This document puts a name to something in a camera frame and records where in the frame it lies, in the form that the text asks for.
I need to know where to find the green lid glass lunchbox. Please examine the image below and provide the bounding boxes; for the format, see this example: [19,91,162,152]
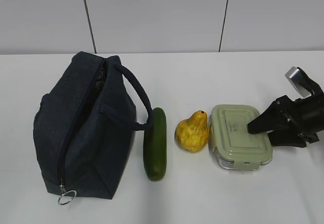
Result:
[209,104,273,170]

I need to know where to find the yellow pear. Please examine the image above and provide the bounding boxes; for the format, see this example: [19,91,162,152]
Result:
[175,110,210,153]

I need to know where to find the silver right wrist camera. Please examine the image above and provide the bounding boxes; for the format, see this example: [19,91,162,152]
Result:
[285,66,323,98]

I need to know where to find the dark navy lunch bag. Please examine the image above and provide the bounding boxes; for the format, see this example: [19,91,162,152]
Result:
[33,52,154,206]

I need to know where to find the green cucumber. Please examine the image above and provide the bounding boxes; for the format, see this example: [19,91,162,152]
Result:
[143,107,167,181]

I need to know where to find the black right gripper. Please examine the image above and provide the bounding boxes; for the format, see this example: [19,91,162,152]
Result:
[247,94,323,148]

